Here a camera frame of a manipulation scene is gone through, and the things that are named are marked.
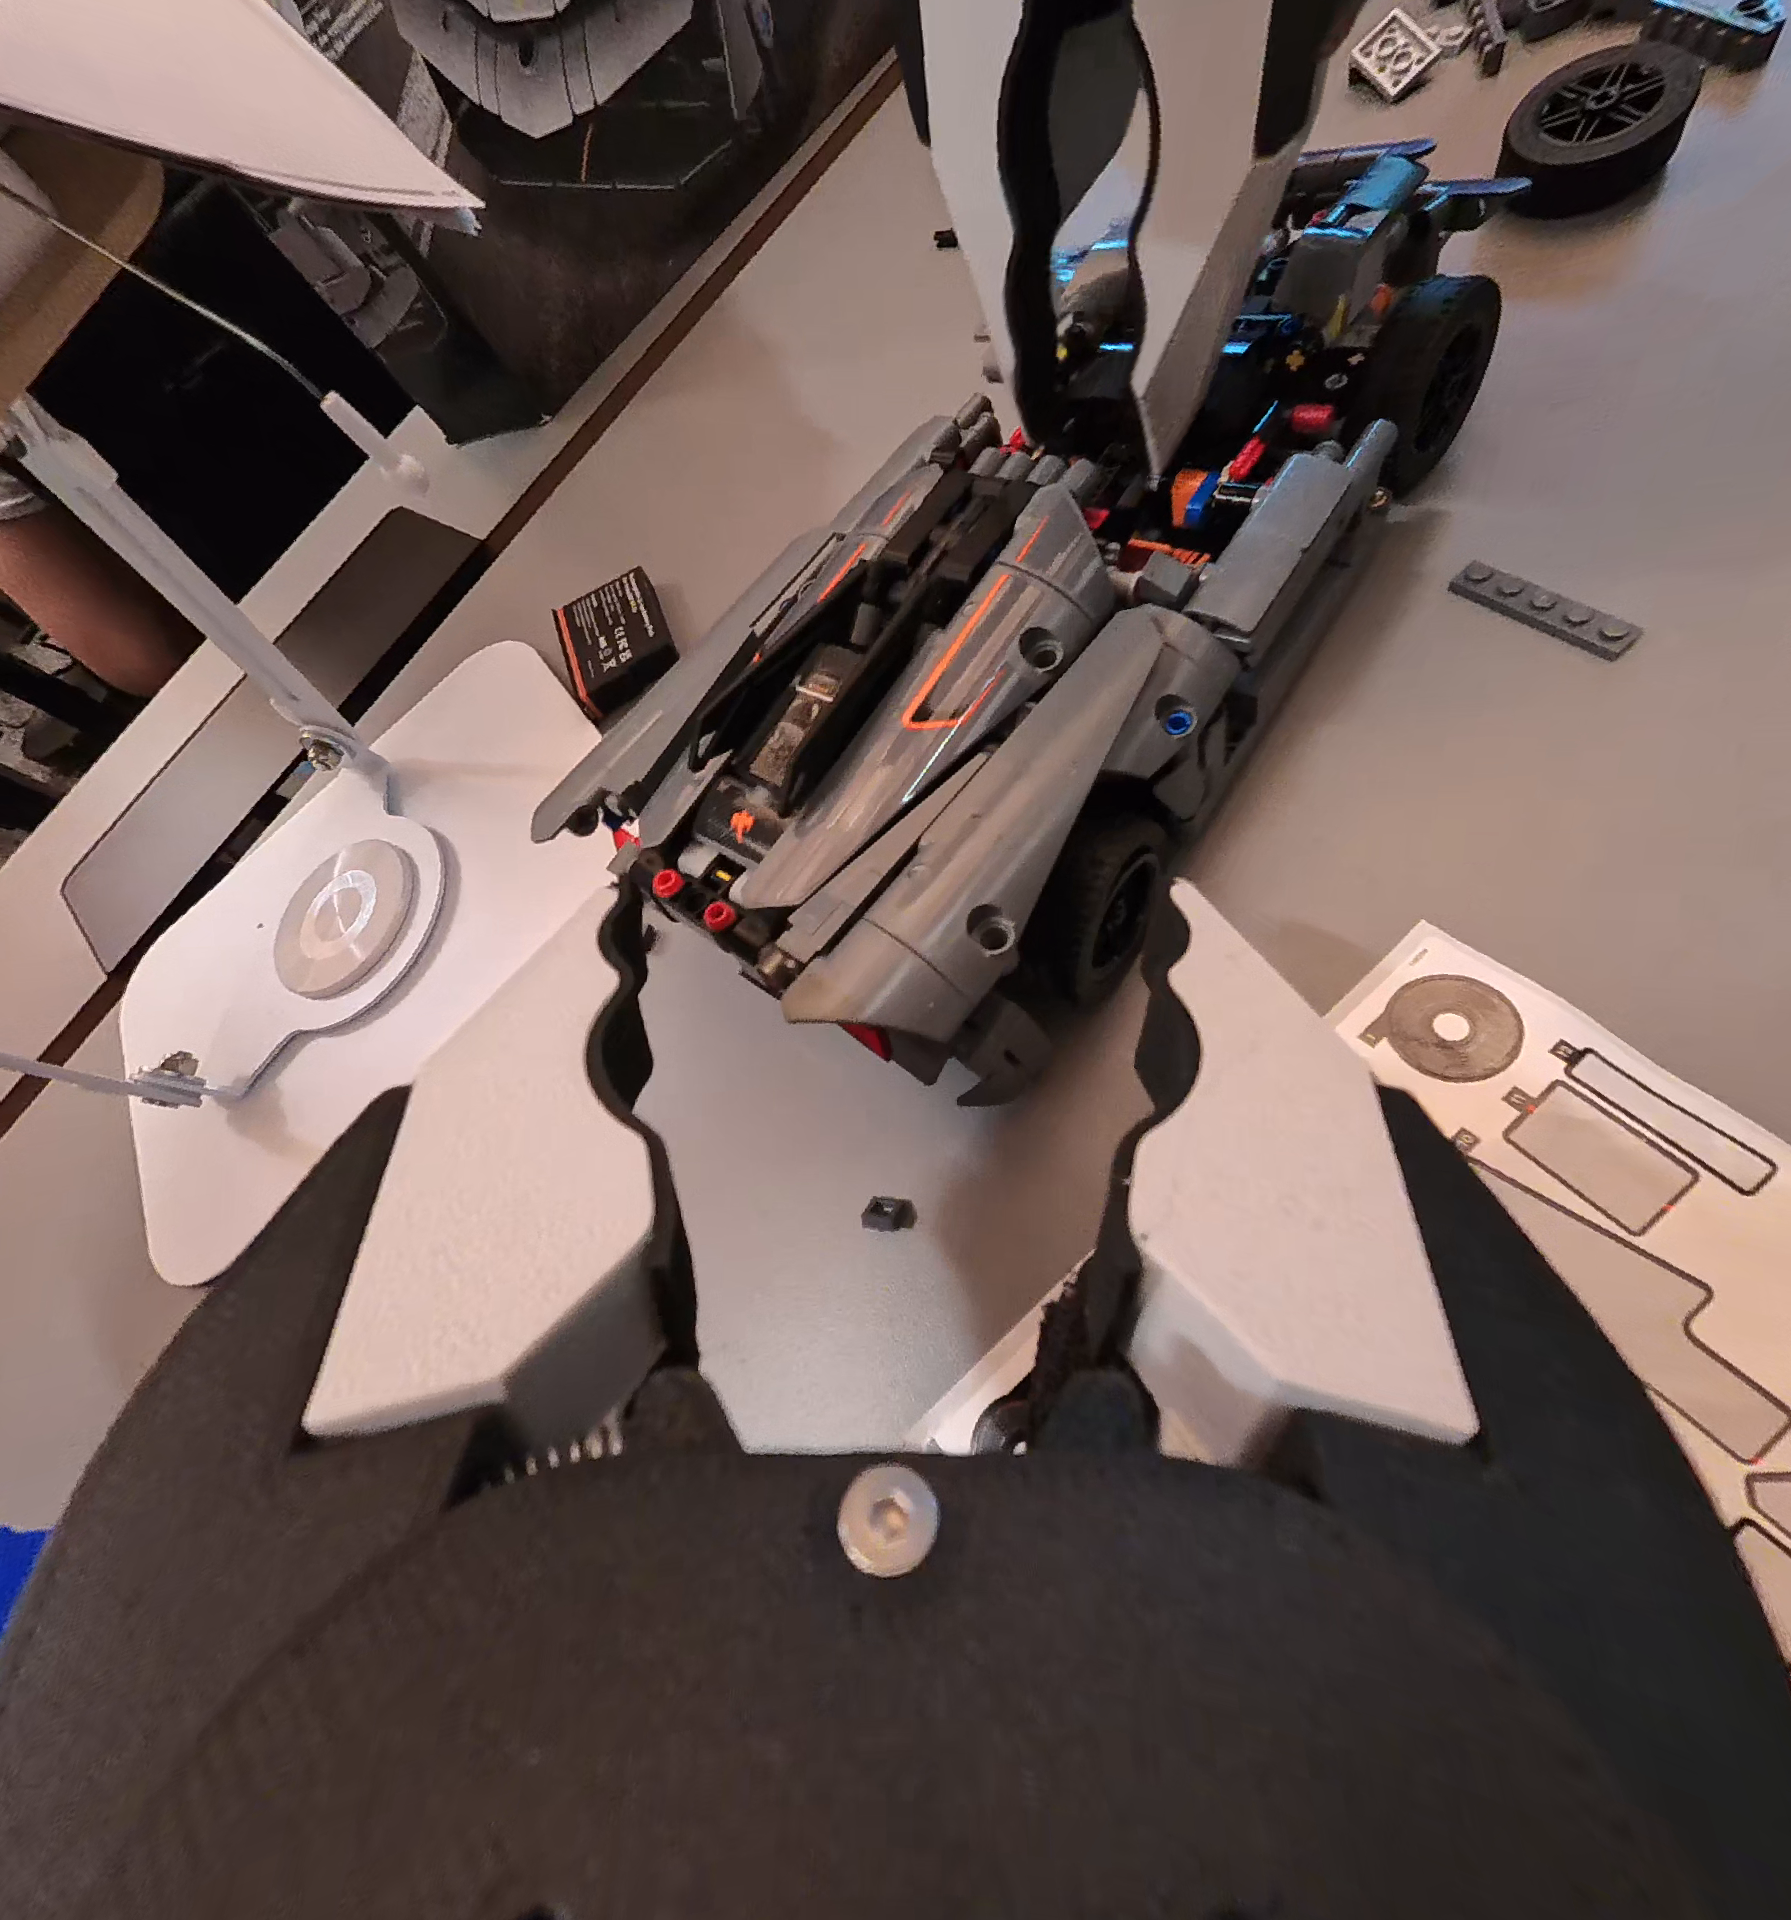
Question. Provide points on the grey lego car model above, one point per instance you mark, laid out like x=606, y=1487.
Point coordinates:
x=986, y=707

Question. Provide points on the paper parts template sheet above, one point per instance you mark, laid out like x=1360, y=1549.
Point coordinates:
x=1660, y=1202

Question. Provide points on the lego instruction booklet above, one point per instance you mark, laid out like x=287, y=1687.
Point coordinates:
x=206, y=89

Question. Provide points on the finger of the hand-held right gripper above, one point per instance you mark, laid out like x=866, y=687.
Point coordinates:
x=1227, y=271
x=970, y=151

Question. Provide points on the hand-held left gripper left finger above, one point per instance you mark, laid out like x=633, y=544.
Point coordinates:
x=491, y=1202

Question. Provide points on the small dark lego stud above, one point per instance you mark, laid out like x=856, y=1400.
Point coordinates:
x=886, y=1214

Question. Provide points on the black lego wheel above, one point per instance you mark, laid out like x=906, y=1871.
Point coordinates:
x=1600, y=129

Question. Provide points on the white book stand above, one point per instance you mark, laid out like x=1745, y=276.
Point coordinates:
x=236, y=1170

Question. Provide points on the dark lego set box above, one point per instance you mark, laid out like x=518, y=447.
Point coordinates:
x=610, y=180

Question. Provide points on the black battery pack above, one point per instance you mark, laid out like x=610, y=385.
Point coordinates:
x=618, y=642

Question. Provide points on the long grey lego plate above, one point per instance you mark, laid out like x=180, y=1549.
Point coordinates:
x=1549, y=612

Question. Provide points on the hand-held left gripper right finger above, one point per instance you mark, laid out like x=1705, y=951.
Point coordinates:
x=1287, y=1202

